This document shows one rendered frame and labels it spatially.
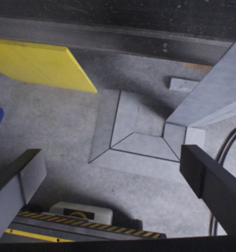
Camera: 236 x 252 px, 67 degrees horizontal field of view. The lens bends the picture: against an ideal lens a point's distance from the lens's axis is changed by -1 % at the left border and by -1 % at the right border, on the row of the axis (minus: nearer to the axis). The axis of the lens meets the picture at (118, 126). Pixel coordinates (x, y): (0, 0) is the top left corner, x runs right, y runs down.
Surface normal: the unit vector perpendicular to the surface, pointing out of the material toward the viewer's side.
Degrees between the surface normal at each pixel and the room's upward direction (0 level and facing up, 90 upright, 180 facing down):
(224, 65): 90
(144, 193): 0
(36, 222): 0
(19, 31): 0
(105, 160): 10
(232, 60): 90
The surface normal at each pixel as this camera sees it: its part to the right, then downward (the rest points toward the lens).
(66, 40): -0.11, -0.14
